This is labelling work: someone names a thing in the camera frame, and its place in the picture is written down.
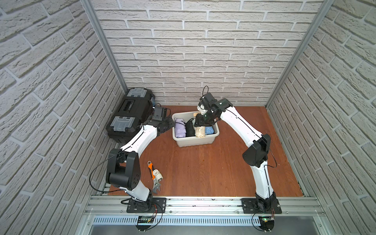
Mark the lilac umbrella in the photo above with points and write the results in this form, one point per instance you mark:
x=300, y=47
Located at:
x=180, y=128

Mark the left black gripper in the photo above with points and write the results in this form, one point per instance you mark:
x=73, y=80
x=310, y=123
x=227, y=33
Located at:
x=166, y=124

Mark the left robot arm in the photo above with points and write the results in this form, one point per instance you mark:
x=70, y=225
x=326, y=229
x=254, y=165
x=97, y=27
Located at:
x=123, y=165

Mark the black plastic toolbox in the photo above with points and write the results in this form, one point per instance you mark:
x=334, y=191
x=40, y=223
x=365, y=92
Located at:
x=134, y=109

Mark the black umbrella front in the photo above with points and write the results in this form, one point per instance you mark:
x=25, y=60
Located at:
x=190, y=130

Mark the white plastic storage box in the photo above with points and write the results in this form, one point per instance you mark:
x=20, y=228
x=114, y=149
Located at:
x=193, y=141

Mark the beige umbrella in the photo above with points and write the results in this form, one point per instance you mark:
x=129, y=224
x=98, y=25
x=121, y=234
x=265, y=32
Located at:
x=199, y=131

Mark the left controller board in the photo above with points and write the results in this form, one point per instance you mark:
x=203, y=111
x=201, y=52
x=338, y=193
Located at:
x=144, y=222

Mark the white pipe fitting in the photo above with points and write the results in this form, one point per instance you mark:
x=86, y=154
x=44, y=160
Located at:
x=157, y=176

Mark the light blue umbrella front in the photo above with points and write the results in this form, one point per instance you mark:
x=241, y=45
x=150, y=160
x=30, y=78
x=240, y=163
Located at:
x=209, y=130

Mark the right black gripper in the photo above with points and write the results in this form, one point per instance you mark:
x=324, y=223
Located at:
x=199, y=120

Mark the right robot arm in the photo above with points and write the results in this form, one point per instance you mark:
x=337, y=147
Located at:
x=258, y=145

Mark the aluminium front rail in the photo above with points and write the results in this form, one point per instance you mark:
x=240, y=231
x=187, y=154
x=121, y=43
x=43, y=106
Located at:
x=189, y=205

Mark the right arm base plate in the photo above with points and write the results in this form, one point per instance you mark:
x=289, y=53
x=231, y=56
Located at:
x=263, y=206

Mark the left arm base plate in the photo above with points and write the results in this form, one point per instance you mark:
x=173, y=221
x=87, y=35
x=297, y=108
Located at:
x=156, y=204

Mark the right controller board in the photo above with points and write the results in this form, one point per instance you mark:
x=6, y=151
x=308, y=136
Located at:
x=266, y=223

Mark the orange handled adjustable wrench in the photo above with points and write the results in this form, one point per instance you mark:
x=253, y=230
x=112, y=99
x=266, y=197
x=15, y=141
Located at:
x=156, y=185

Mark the controller board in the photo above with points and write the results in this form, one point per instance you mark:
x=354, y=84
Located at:
x=144, y=222
x=266, y=223

